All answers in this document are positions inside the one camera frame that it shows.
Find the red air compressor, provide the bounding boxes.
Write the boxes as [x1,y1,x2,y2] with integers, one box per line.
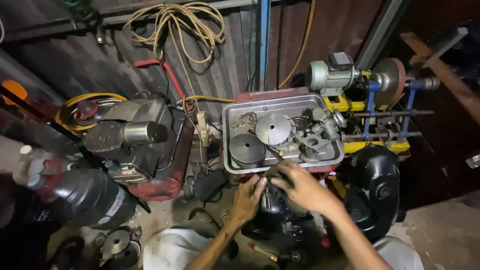
[71,92,196,203]

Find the beige power strip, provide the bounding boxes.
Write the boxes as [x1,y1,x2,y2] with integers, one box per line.
[196,111,211,148]

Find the black sandal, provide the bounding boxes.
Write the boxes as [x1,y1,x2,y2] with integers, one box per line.
[48,236,85,270]

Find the metal drive chain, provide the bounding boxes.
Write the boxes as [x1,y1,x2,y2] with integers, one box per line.
[231,111,260,133]

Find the dark pulley disc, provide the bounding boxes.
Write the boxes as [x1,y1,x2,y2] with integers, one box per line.
[112,240,142,268]

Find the yellow cable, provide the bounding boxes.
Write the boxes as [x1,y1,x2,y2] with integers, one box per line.
[277,0,318,90]

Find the wooden plank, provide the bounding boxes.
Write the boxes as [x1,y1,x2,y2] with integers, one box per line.
[399,31,480,125]

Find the yellow and blue machine frame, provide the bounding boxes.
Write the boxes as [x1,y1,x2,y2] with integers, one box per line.
[324,76,442,155]

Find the person's right hand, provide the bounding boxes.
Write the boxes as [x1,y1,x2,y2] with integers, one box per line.
[269,158,340,216]

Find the grey metal bar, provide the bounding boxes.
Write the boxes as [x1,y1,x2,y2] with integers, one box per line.
[354,0,406,71]

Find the coil of beige rope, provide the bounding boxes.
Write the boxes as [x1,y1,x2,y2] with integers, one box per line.
[122,1,227,113]

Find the round grinding wheel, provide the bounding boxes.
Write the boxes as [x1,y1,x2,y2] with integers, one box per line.
[369,58,408,108]

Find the dark plastic jug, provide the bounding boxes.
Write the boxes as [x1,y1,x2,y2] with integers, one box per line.
[28,168,138,231]

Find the dark round pulley drum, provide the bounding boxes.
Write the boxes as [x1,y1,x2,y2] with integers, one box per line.
[229,133,268,170]

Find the silver finned pulley disc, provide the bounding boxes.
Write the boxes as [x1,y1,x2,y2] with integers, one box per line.
[255,112,297,146]

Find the yellow air hose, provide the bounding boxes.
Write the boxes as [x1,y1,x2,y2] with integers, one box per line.
[55,92,129,133]

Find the red plastic bottle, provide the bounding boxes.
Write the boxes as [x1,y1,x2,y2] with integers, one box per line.
[37,157,73,204]

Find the red bent pipe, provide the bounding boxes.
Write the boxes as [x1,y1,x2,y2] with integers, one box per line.
[134,58,187,100]

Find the grey electric motor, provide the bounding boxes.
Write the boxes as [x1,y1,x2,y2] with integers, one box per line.
[305,52,361,97]

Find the black engine casing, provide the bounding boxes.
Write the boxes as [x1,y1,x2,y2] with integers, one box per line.
[242,168,324,250]

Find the blue metal post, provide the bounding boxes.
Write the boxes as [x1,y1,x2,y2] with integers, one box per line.
[259,0,272,91]

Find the person's white shorts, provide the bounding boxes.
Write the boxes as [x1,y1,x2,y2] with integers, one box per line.
[142,228,425,270]

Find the person's left hand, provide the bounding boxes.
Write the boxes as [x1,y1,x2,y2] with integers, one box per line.
[230,174,269,226]

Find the black transmission cover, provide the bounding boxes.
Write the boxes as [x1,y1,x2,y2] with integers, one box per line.
[344,144,403,243]

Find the red handled screwdriver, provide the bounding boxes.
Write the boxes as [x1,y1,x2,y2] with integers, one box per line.
[247,242,278,262]

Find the heap of metal engine parts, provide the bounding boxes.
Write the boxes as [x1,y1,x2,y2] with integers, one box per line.
[292,106,348,164]

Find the white plastic bottle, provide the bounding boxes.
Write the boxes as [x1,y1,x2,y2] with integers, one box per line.
[13,145,46,187]

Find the orange plastic object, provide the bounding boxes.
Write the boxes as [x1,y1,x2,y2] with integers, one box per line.
[1,79,29,106]

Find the metal tray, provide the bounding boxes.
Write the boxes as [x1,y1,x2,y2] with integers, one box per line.
[222,93,346,175]

